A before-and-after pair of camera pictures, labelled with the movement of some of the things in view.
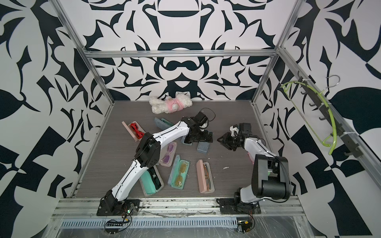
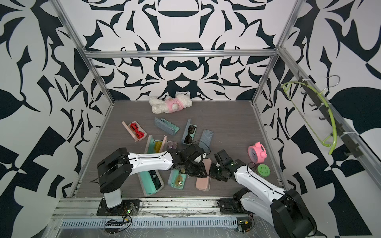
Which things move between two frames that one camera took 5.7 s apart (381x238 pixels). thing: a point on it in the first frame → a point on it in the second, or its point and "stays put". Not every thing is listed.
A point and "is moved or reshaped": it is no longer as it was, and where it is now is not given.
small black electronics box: [246, 225] stays put
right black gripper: [225, 141] → [211, 172]
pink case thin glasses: [205, 178] is moved or reshaped
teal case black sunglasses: [151, 182] stays put
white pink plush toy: [169, 104] stays put
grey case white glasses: [203, 147] stays put
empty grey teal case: [162, 123] stays put
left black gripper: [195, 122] → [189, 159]
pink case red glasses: [135, 129] stays put
